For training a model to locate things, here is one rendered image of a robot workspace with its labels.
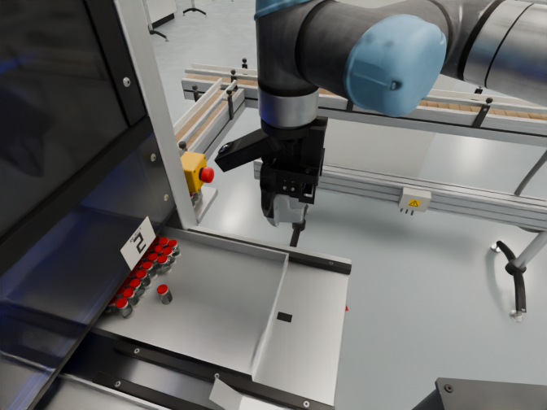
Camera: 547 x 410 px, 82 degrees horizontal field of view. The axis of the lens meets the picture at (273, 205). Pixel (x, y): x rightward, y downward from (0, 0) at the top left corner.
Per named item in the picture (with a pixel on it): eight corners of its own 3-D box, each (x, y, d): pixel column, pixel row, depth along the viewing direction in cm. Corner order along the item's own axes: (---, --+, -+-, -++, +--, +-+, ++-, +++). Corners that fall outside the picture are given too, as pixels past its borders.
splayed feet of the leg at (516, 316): (507, 320, 154) (523, 306, 144) (487, 243, 189) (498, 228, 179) (526, 324, 152) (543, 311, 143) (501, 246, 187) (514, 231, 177)
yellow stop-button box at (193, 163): (171, 189, 79) (164, 165, 74) (184, 172, 84) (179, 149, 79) (199, 194, 77) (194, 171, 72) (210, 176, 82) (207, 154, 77)
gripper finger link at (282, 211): (299, 243, 53) (302, 203, 46) (264, 236, 54) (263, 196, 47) (302, 230, 55) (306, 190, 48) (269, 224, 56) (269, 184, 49)
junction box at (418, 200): (397, 207, 146) (403, 194, 140) (397, 200, 149) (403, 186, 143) (425, 212, 143) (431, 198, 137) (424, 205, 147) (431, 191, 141)
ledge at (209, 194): (152, 214, 86) (150, 209, 85) (175, 185, 95) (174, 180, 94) (199, 224, 83) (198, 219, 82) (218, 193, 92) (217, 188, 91)
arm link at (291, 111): (248, 93, 36) (269, 67, 41) (251, 128, 39) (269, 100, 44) (313, 101, 34) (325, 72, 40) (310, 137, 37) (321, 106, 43)
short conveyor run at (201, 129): (168, 224, 86) (153, 179, 75) (120, 213, 89) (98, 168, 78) (249, 110, 134) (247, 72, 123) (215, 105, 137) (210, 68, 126)
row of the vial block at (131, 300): (120, 317, 63) (112, 306, 59) (166, 248, 75) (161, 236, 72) (130, 320, 62) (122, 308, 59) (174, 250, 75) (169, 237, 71)
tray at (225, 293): (86, 330, 61) (78, 322, 58) (156, 233, 79) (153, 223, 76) (252, 381, 54) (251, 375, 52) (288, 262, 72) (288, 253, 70)
